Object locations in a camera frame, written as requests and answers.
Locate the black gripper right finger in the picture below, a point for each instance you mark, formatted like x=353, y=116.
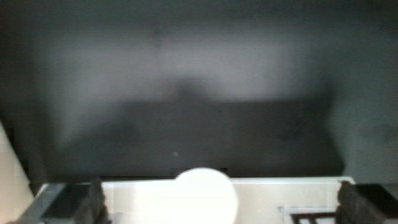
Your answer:
x=367, y=204

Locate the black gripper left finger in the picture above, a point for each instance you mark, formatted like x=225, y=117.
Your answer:
x=78, y=205

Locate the white drawer cabinet box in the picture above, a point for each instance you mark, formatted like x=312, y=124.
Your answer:
x=14, y=192

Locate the white front drawer tray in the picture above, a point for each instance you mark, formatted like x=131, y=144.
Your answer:
x=204, y=198

